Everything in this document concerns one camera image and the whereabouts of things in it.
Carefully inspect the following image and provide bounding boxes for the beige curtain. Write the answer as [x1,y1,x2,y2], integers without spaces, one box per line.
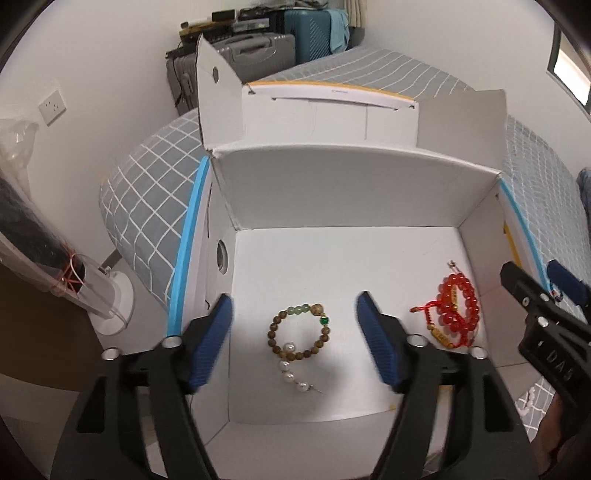
[345,0,370,47]

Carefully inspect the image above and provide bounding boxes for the dark framed window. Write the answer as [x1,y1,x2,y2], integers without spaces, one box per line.
[547,28,591,112]

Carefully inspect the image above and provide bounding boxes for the brown wooden furniture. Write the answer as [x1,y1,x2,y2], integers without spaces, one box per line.
[0,263,108,393]

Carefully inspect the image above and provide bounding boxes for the teal towel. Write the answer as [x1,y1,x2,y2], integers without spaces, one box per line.
[330,10,351,54]

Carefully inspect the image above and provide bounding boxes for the brown wooden bead bracelet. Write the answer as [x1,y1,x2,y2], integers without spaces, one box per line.
[267,302,332,363]

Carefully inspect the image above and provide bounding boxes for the red bead bracelet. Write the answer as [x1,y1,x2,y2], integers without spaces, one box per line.
[436,273,481,347]

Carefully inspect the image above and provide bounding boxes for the blue and yellow cardboard box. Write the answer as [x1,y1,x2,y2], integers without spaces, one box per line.
[166,34,550,480]

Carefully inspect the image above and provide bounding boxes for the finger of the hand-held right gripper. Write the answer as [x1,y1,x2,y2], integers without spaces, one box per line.
[500,261,555,317]
[547,259,591,324]

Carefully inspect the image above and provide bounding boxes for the black clutter on suitcases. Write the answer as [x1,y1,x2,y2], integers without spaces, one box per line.
[178,8,283,43]

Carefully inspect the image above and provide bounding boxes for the black item in clear plastic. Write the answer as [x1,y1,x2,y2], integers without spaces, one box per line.
[0,117,93,319]

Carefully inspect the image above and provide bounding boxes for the white pearl bracelet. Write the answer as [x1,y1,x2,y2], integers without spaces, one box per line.
[277,342,324,395]

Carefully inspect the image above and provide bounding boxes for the white stand base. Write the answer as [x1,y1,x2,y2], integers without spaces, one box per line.
[85,265,136,335]

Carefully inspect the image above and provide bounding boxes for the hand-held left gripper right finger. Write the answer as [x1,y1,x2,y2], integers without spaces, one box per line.
[355,291,541,480]

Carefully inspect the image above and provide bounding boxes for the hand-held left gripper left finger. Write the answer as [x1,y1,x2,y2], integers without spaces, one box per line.
[48,293,234,480]

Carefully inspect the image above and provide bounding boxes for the grey ribbed suitcase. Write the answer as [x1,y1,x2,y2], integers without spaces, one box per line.
[215,33,296,84]

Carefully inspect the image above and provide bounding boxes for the person's right hand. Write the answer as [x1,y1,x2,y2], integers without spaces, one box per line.
[538,399,583,476]

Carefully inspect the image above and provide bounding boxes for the teal suitcase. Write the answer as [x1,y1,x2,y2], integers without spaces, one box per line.
[284,9,349,65]

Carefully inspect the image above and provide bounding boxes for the red string bracelet gold bar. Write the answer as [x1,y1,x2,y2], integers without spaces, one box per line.
[411,300,467,352]

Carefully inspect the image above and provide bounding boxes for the grey upright suitcase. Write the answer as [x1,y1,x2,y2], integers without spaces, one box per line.
[166,46,200,116]

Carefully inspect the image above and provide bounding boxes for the white wall socket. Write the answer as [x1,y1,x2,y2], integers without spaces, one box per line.
[38,89,66,126]

